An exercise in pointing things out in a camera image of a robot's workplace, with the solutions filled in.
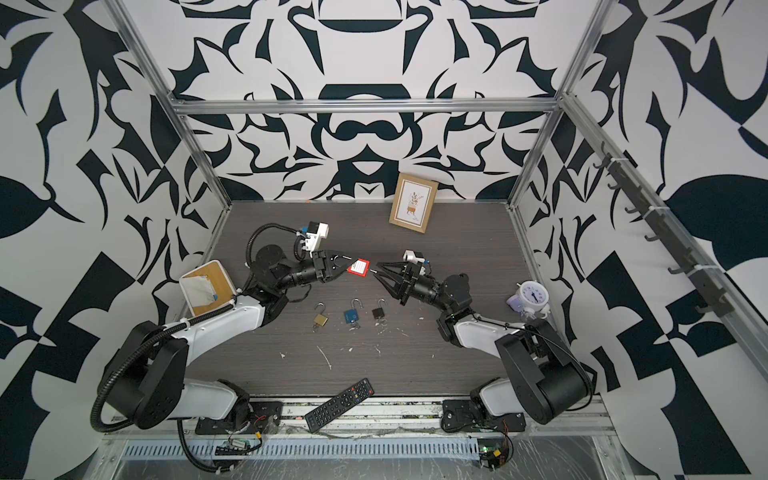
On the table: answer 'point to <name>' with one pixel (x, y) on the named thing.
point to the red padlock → (360, 267)
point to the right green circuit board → (492, 451)
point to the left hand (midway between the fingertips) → (359, 254)
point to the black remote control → (339, 405)
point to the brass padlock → (321, 319)
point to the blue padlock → (351, 315)
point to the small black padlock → (378, 313)
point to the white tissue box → (207, 287)
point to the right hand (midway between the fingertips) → (378, 274)
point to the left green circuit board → (232, 447)
